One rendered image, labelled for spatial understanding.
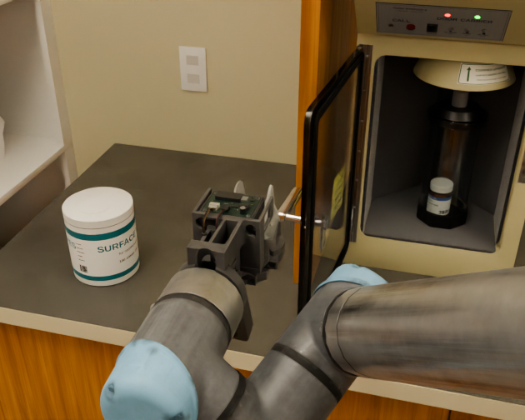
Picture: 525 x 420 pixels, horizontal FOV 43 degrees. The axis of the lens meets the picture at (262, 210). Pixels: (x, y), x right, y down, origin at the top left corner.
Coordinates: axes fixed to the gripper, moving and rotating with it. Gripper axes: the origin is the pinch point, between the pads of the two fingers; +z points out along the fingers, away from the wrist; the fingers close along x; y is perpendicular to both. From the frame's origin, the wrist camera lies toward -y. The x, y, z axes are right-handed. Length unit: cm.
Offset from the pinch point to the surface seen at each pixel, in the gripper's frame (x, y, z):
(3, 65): 96, -18, 85
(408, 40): -12.9, 9.0, 43.6
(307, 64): 1.9, 6.6, 34.6
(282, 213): 1.2, -10.0, 15.8
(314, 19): 1.1, 13.7, 34.6
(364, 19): -6.1, 13.4, 38.0
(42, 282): 50, -37, 22
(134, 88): 58, -22, 86
